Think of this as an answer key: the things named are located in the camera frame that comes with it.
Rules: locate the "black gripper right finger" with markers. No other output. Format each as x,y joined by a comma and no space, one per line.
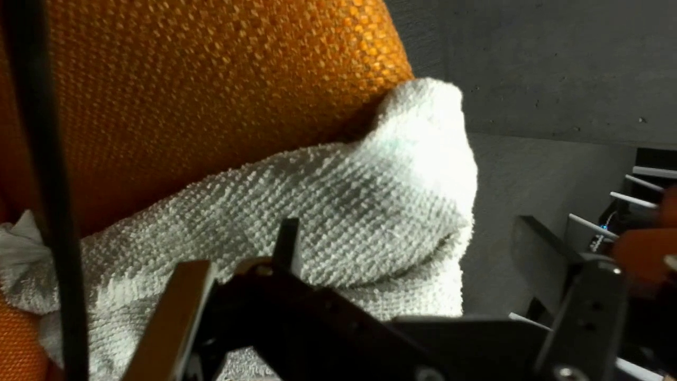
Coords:
587,300

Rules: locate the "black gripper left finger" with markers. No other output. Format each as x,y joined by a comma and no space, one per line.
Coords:
303,334

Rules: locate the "white terry cloth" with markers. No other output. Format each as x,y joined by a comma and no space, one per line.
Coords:
386,220

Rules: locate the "near orange chair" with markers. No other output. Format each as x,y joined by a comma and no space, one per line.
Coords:
112,105

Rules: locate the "black orange clamp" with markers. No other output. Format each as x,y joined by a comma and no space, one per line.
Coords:
643,253

